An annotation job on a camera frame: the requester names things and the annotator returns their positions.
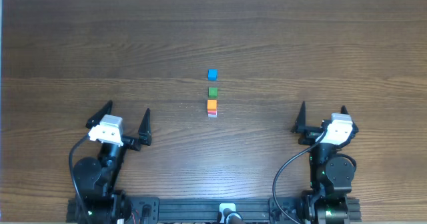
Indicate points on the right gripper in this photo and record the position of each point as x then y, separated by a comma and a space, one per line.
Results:
310, 134

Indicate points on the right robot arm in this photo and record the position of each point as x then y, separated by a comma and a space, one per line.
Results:
338, 175

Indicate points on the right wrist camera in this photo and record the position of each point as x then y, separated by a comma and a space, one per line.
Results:
338, 129

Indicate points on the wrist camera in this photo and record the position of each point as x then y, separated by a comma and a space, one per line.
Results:
338, 129
107, 130

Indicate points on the pink cube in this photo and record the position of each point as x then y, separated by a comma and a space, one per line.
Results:
212, 112

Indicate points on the white cube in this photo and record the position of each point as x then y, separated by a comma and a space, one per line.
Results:
212, 116

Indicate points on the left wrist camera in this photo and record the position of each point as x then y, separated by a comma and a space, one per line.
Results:
107, 130

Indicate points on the mounting rail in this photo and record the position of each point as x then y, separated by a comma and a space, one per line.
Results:
193, 210

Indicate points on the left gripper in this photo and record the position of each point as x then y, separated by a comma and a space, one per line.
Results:
131, 143

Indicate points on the green cube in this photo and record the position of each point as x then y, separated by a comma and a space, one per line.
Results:
213, 92

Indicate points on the blue cube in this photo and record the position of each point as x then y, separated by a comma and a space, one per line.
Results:
212, 75

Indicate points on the orange cube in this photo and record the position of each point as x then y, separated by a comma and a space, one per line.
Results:
212, 104

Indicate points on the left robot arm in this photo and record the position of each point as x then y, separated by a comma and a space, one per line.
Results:
88, 179

